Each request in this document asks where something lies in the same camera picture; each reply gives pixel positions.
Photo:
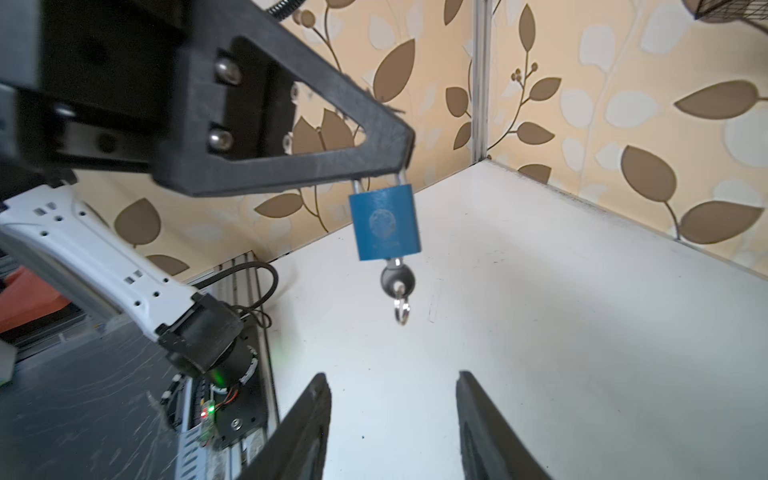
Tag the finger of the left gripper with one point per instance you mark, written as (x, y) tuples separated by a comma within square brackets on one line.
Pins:
[(192, 153)]

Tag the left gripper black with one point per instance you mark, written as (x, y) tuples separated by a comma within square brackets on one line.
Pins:
[(85, 84)]

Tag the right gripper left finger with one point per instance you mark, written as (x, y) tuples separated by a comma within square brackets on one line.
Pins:
[(297, 448)]

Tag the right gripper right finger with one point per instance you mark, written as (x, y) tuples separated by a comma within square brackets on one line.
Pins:
[(490, 449)]

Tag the small key with ring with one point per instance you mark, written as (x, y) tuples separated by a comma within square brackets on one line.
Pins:
[(398, 282)]

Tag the blue padlock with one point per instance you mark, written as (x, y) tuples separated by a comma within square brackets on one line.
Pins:
[(385, 221)]

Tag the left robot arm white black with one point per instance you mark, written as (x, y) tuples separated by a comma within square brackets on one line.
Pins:
[(271, 115)]

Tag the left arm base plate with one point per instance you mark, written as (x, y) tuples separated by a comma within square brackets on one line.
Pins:
[(230, 401)]

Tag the aluminium frame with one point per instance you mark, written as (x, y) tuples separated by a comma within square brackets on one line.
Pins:
[(482, 33)]

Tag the right wall wire basket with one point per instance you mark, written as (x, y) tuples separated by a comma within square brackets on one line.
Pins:
[(726, 11)]

